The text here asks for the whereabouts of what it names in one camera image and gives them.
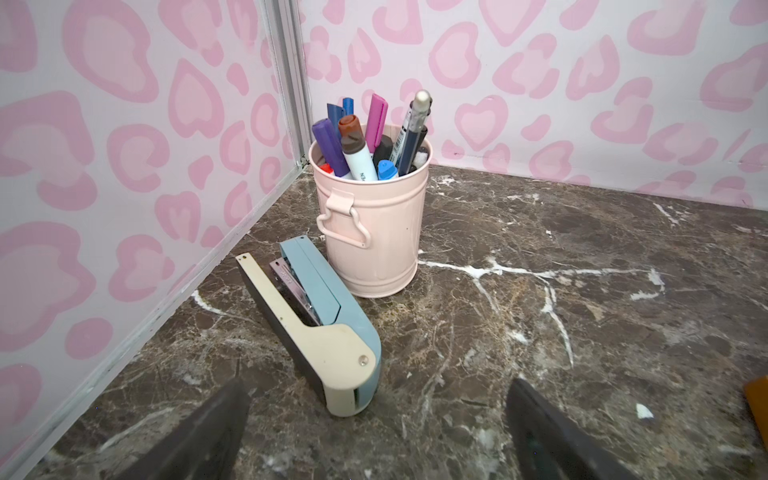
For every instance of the orange wooden rack base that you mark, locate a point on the orange wooden rack base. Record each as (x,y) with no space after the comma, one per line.
(756,395)

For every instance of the purple marker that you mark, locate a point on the purple marker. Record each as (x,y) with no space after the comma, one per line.
(326,136)

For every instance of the blue pen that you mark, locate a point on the blue pen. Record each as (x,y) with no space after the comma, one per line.
(336,112)

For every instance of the silver tipped pen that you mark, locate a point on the silver tipped pen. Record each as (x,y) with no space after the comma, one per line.
(408,140)

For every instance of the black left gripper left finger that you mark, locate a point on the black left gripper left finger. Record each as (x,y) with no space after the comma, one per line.
(205,445)

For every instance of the cream and blue stapler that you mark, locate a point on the cream and blue stapler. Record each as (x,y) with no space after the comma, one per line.
(319,322)

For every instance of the magenta marker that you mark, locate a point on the magenta marker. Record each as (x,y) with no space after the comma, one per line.
(376,121)

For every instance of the pink metal pen bucket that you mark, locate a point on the pink metal pen bucket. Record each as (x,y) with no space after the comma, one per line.
(372,229)

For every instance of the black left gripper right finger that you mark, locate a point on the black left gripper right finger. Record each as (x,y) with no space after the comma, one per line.
(548,445)

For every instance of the white marker brown cap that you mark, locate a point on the white marker brown cap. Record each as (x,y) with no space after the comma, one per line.
(356,152)

